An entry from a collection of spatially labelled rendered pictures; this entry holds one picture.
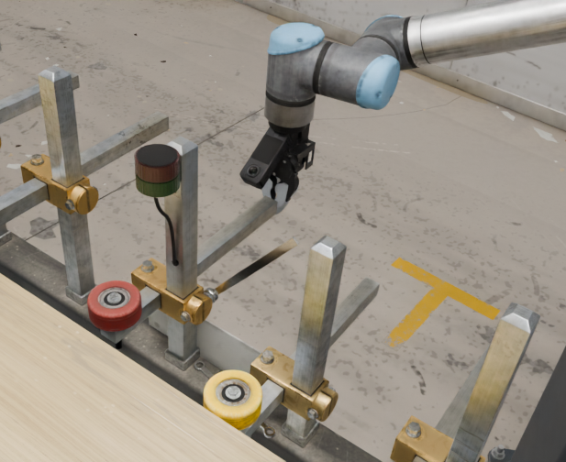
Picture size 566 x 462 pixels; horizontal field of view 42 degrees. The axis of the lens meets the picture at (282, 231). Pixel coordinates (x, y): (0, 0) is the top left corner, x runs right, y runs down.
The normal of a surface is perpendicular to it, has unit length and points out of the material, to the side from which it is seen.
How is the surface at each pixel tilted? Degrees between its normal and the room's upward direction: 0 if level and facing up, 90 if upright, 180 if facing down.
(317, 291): 90
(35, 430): 0
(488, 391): 90
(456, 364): 0
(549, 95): 90
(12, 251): 0
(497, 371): 90
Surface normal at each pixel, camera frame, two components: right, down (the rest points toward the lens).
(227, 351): -0.57, 0.48
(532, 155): 0.08, -0.77
